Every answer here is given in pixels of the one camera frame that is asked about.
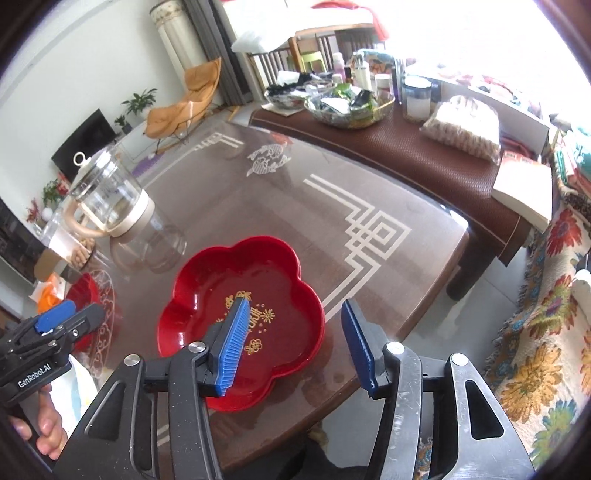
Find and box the potted plant with red decorations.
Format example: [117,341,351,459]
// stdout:
[41,179,65,206]

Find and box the orange tissue pack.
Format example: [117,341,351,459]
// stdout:
[30,272,70,315]

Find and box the white television cabinet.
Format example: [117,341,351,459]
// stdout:
[111,124,158,167]

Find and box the white pillow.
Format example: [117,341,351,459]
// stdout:
[230,21,305,55]

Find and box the tray of small bottles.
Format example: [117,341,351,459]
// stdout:
[304,85,397,129]

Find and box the green stool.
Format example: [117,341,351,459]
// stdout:
[288,52,324,75]

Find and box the wooden slatted bed frame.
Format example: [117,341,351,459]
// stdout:
[247,23,389,93]

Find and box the white pump bottle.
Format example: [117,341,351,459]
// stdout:
[353,53,374,90]

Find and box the red cloth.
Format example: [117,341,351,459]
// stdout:
[311,0,389,42]

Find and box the red flower-shaped plate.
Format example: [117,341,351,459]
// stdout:
[65,273,105,354]
[157,235,326,412]

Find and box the white cloth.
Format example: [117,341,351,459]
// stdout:
[58,355,99,435]

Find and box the glass kettle with cream handle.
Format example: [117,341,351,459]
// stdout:
[62,144,154,241]

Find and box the floral blanket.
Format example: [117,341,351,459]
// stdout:
[482,129,591,468]

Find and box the large green potted plant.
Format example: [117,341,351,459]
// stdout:
[121,89,158,117]

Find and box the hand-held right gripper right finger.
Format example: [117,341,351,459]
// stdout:
[341,299,539,480]

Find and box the glass bowl with dark items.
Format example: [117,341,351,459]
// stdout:
[264,80,338,112]

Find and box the person's left hand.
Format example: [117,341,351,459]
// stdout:
[9,387,68,460]

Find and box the clear plastic jar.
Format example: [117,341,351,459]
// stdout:
[34,212,98,271]

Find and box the brown low table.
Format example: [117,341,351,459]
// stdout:
[249,99,550,301]

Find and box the thick paperback book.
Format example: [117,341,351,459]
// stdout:
[490,150,554,232]

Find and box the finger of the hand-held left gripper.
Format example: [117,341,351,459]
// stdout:
[0,300,77,347]
[9,304,108,357]

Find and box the clear bag of snacks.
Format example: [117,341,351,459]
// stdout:
[422,95,503,162]

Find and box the cardboard box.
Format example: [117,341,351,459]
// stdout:
[34,249,75,283]

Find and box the orange lounge chair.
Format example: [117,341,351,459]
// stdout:
[143,58,222,155]

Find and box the black television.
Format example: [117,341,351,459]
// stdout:
[51,109,117,182]

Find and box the white standing air conditioner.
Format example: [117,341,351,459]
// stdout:
[148,0,208,93]

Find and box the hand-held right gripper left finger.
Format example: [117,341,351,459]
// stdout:
[60,298,252,480]

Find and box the glass jar with white lid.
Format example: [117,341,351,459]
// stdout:
[401,76,434,123]

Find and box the grey curtain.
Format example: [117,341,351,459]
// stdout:
[182,0,254,108]

